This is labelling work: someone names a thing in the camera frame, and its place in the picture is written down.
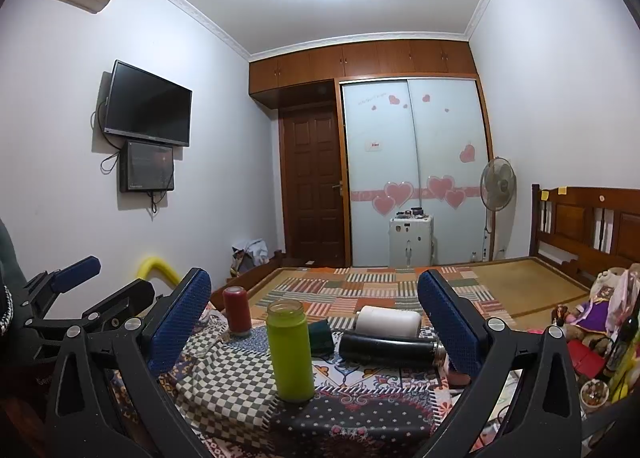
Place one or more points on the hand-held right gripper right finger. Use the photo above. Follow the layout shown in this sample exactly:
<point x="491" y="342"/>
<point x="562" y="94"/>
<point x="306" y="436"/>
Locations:
<point x="450" y="323"/>

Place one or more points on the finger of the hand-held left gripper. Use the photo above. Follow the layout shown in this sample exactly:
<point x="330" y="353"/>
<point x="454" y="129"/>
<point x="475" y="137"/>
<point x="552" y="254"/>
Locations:
<point x="75" y="272"/>
<point x="125" y="295"/>

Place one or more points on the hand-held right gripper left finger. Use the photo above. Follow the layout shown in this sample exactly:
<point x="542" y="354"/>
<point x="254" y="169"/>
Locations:
<point x="177" y="323"/>

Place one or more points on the black thermos cup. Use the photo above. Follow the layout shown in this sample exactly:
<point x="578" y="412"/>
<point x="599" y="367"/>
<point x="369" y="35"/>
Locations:
<point x="385" y="349"/>

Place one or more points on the white cup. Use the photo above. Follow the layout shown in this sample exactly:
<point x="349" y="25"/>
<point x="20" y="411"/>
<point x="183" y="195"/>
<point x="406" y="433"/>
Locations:
<point x="390" y="322"/>

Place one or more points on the dark green cup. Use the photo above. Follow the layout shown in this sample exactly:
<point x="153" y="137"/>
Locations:
<point x="320" y="335"/>

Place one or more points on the yellow foam tube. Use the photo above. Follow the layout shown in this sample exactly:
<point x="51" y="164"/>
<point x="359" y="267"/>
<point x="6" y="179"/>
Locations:
<point x="150" y="265"/>

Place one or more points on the brown round lid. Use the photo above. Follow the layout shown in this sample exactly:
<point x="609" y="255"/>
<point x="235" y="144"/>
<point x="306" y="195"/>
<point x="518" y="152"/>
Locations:
<point x="458" y="379"/>

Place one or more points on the grey checkered cloth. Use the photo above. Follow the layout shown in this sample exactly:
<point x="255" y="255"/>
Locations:
<point x="225" y="378"/>

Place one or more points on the striped patchwork blanket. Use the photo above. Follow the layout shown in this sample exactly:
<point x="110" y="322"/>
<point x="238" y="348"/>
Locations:
<point x="350" y="288"/>

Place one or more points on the white plastic bag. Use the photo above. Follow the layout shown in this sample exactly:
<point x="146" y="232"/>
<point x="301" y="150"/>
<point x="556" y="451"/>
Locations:
<point x="255" y="250"/>

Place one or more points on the green bottle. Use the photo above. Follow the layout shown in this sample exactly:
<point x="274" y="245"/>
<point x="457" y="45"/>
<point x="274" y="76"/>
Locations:
<point x="290" y="358"/>

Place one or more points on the red box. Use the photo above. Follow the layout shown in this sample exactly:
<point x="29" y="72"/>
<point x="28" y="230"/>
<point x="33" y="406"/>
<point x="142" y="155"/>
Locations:
<point x="585" y="358"/>

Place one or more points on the standing fan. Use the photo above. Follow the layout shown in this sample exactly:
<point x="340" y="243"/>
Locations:
<point x="497" y="183"/>

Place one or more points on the plush toy in purple dress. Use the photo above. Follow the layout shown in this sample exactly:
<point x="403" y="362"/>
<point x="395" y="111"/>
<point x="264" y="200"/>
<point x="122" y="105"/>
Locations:
<point x="600" y="308"/>

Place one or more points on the wooden bed with quilt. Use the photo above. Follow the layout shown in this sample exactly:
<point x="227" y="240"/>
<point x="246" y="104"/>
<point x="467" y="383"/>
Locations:
<point x="570" y="218"/>

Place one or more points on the small white bowl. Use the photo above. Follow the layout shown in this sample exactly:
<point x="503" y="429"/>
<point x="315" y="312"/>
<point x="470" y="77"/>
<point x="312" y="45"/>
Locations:
<point x="595" y="395"/>

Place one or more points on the dark glass bottle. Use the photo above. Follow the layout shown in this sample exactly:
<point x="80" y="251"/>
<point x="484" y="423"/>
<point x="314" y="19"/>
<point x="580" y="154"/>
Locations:
<point x="622" y="343"/>

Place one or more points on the pink plastic bag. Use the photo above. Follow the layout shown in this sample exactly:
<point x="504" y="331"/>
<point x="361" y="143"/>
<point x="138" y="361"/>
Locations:
<point x="627" y="298"/>

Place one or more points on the frosted sliding wardrobe door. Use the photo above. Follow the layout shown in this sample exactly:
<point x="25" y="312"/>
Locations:
<point x="445" y="138"/>
<point x="380" y="153"/>

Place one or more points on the brown wooden door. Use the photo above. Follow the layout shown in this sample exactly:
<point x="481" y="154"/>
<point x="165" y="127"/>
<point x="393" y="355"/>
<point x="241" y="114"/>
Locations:
<point x="310" y="178"/>

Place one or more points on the wooden overhead cabinet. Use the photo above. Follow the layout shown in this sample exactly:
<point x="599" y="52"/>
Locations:
<point x="360" y="60"/>

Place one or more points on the small black wall monitor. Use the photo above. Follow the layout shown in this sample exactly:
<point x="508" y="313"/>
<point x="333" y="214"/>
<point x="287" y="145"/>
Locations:
<point x="147" y="165"/>

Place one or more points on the wall-mounted television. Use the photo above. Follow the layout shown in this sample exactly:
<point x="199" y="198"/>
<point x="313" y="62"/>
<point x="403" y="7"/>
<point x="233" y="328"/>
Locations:
<point x="147" y="103"/>

